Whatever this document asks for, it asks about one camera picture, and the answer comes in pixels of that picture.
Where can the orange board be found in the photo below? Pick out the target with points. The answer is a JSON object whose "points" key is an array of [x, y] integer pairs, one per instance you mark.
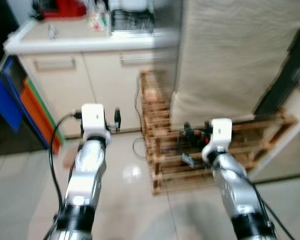
{"points": [[37, 117]]}

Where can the beige cloth cover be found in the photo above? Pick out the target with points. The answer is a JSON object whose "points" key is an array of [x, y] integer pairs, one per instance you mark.
{"points": [[225, 60]]}

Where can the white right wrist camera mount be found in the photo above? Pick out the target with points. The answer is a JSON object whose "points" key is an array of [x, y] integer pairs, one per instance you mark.
{"points": [[221, 131]]}

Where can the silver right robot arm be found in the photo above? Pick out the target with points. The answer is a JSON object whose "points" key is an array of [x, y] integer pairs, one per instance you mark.
{"points": [[235, 192]]}

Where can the blue board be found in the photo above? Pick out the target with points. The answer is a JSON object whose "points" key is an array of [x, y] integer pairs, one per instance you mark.
{"points": [[5, 100]]}

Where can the metal dish rack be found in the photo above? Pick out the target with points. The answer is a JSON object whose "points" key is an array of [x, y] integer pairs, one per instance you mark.
{"points": [[132, 24]]}

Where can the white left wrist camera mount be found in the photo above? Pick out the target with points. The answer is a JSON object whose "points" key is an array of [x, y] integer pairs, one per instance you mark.
{"points": [[93, 117]]}

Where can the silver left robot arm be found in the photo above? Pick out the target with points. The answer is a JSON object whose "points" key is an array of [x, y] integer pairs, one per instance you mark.
{"points": [[87, 172]]}

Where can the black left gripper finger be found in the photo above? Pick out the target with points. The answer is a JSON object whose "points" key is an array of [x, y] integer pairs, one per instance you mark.
{"points": [[118, 119]]}

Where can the red kitchen appliance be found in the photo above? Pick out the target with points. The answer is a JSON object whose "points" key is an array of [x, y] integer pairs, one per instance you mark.
{"points": [[62, 9]]}

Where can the colourful packets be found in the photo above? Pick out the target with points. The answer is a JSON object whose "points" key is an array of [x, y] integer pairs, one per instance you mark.
{"points": [[98, 20]]}

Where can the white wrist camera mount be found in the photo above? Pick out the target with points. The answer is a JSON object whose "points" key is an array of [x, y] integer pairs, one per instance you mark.
{"points": [[93, 117], [221, 131]]}

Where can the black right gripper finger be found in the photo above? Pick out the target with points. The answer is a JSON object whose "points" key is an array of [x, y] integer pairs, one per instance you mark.
{"points": [[187, 128], [207, 125]]}

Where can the white pot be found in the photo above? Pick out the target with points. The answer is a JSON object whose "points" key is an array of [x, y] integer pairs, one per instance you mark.
{"points": [[130, 4]]}

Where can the green board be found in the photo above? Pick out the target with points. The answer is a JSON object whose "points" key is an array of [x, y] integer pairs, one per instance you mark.
{"points": [[45, 107]]}

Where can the wooden slatted rack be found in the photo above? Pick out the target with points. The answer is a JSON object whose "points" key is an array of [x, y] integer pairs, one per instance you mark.
{"points": [[165, 170]]}

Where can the small metal tap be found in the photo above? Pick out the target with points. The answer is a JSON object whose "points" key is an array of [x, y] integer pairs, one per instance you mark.
{"points": [[52, 31]]}

